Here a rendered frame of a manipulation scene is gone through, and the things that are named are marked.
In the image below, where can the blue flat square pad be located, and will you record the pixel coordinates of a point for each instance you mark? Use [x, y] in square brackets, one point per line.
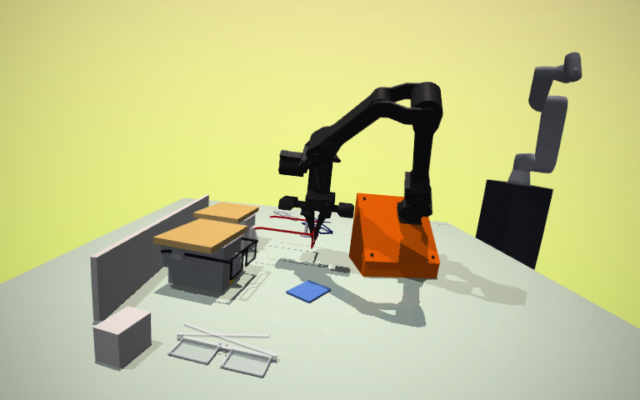
[308, 291]

